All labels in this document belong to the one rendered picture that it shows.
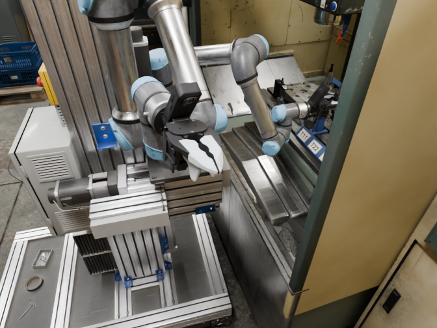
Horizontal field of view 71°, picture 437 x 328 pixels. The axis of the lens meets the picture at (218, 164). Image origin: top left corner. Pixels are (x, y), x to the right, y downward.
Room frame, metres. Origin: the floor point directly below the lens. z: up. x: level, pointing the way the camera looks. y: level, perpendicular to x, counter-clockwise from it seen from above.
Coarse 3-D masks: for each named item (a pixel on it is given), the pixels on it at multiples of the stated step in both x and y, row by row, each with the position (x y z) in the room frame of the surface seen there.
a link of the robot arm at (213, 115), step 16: (144, 0) 0.87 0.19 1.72; (160, 0) 0.85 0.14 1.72; (176, 0) 0.87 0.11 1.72; (160, 16) 0.84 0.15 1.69; (176, 16) 0.84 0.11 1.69; (160, 32) 0.83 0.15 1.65; (176, 32) 0.81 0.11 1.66; (176, 48) 0.78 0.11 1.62; (192, 48) 0.80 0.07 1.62; (176, 64) 0.76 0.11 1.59; (192, 64) 0.76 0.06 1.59; (176, 80) 0.75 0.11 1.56; (192, 80) 0.73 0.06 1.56; (208, 96) 0.72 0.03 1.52; (192, 112) 0.69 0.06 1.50; (208, 112) 0.69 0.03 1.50; (224, 112) 0.70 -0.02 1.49; (224, 128) 0.69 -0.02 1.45
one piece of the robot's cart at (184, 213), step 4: (216, 204) 0.95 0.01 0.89; (192, 208) 0.92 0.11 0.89; (196, 208) 0.92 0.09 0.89; (200, 208) 0.93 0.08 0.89; (204, 208) 0.93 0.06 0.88; (208, 208) 0.93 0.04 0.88; (212, 208) 0.94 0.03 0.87; (216, 208) 0.95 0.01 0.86; (172, 212) 0.90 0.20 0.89; (176, 212) 0.91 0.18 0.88; (180, 212) 0.91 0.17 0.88; (184, 212) 0.93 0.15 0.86; (188, 212) 0.92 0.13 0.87; (192, 212) 0.92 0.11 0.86; (196, 212) 0.92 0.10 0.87; (200, 212) 0.93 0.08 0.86; (204, 212) 0.93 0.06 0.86; (208, 212) 0.93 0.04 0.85; (172, 216) 0.90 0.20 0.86; (176, 216) 0.91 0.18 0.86; (180, 216) 0.91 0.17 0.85; (184, 216) 0.91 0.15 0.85
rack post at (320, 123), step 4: (316, 120) 1.52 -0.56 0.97; (320, 120) 1.50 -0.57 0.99; (324, 120) 1.51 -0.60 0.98; (316, 124) 1.51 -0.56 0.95; (320, 124) 1.50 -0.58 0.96; (316, 128) 1.51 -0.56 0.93; (320, 128) 1.50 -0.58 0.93; (324, 128) 1.53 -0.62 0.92; (312, 132) 1.49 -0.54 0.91; (316, 132) 1.49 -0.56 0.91; (320, 132) 1.49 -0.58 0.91; (324, 132) 1.50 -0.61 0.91
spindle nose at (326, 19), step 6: (318, 12) 1.75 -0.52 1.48; (324, 12) 1.72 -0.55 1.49; (318, 18) 1.74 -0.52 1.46; (324, 18) 1.72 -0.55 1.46; (330, 18) 1.70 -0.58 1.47; (336, 18) 1.70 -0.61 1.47; (342, 18) 1.72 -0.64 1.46; (318, 24) 1.74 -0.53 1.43; (324, 24) 1.71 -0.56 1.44; (330, 24) 1.71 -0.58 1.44; (336, 24) 1.71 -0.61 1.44
